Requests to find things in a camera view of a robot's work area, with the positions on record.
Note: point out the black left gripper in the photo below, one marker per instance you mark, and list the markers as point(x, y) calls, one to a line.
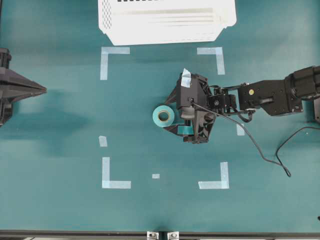
point(9, 77)

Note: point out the teal tape roll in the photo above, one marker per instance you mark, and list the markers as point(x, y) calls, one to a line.
point(163, 116)

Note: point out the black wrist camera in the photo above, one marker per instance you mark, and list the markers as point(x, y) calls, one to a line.
point(187, 113)

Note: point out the small tape piece marker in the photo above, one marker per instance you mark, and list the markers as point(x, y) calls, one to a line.
point(103, 143)
point(239, 129)
point(155, 176)

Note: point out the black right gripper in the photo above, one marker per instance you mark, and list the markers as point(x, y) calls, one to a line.
point(197, 130)

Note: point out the black aluminium rail frame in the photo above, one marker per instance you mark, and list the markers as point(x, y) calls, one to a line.
point(155, 235)

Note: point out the white plastic basket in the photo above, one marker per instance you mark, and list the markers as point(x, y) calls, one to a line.
point(147, 22)

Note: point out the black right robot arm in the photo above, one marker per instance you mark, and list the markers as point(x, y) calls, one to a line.
point(276, 97)

